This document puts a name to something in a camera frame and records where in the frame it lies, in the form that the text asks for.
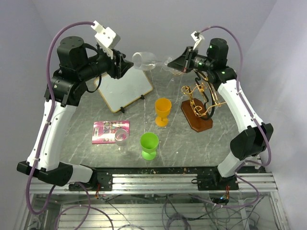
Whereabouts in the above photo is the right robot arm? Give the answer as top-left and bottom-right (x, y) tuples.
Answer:
(167, 34), (273, 190)

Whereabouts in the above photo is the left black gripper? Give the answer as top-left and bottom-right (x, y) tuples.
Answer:
(78, 47), (135, 81)

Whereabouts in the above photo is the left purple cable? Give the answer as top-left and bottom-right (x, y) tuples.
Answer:
(25, 21), (113, 230)

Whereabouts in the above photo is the pink booklet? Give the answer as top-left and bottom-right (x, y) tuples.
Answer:
(92, 120), (130, 144)

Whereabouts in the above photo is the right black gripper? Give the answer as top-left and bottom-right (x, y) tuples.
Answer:
(168, 46), (214, 73)

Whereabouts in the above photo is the green plastic goblet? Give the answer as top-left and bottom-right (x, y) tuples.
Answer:
(140, 132), (159, 161)

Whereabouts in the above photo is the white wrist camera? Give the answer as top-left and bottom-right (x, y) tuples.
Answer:
(191, 31), (205, 50)
(91, 21), (120, 59)

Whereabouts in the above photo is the gold wine glass rack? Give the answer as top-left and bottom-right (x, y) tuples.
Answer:
(181, 70), (226, 133)

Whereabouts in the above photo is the aluminium mounting rail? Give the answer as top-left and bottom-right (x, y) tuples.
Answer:
(26, 166), (279, 194)

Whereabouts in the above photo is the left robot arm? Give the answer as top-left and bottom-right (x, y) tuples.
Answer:
(17, 36), (133, 190)

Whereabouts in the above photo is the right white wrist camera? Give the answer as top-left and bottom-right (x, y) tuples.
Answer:
(191, 31), (205, 50)

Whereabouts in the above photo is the yellow framed whiteboard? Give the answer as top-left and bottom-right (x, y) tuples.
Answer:
(94, 68), (153, 113)

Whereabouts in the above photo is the purple cable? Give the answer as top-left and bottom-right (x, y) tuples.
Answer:
(189, 25), (273, 208)
(25, 21), (113, 230)

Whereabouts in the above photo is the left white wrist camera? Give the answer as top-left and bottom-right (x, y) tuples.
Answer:
(91, 21), (120, 59)

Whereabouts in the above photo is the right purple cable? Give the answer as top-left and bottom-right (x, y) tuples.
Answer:
(189, 25), (273, 208)

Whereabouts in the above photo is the clear tall wine glass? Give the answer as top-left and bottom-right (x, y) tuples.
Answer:
(170, 70), (183, 82)

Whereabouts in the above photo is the clear front wine glass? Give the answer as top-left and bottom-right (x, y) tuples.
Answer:
(115, 129), (130, 155)

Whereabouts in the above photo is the orange plastic goblet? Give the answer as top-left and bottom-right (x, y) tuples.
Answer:
(155, 98), (172, 127)

